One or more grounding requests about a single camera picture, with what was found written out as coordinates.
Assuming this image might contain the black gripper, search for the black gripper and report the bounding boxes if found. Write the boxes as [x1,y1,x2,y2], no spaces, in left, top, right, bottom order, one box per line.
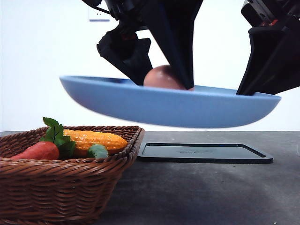
[81,0,203,90]
[236,0,300,96]

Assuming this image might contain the brown egg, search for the brown egg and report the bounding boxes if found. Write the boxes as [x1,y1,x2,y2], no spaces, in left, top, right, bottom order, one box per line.
[143,65,187,90]

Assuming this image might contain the light blue plate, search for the light blue plate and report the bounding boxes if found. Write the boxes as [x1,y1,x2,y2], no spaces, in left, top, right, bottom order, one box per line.
[60,75,281,128]

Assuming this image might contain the brown wicker basket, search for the brown wicker basket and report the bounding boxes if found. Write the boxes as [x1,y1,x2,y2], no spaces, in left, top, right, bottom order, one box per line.
[0,126,145,225]

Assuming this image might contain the dark green rectangular tray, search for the dark green rectangular tray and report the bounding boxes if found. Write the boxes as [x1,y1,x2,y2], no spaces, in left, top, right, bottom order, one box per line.
[138,142,273,164]

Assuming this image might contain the yellow toy corn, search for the yellow toy corn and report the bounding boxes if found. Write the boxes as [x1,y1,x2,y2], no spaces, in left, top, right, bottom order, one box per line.
[64,129,128,156]

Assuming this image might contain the green toy corn stem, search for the green toy corn stem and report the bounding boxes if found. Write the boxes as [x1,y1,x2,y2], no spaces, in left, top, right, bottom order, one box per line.
[87,144,108,159]

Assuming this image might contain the green toy leaves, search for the green toy leaves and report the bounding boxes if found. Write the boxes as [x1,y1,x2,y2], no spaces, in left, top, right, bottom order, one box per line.
[40,117,75,158]

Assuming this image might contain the red toy carrot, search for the red toy carrot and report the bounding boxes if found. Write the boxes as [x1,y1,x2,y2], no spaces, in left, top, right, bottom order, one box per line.
[10,141,59,160]

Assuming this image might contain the white wall socket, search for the white wall socket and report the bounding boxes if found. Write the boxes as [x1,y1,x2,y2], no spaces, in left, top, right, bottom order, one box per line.
[88,7,113,23]

